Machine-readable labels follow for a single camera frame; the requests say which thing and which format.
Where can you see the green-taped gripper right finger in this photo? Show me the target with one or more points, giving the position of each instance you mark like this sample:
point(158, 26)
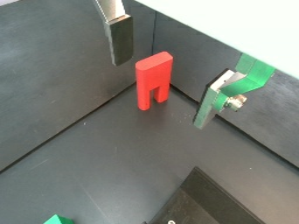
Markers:
point(225, 92)

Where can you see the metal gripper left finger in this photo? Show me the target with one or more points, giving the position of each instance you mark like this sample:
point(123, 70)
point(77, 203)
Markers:
point(119, 29)

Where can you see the red two-pronged peg block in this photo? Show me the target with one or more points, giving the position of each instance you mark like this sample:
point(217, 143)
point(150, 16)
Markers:
point(153, 73)

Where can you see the green shape-sorting board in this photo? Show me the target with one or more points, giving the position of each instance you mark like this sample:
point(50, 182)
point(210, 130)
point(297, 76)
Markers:
point(58, 220)

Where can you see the black curved holder stand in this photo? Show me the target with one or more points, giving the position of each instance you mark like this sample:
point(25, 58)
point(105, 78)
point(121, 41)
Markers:
point(202, 202)

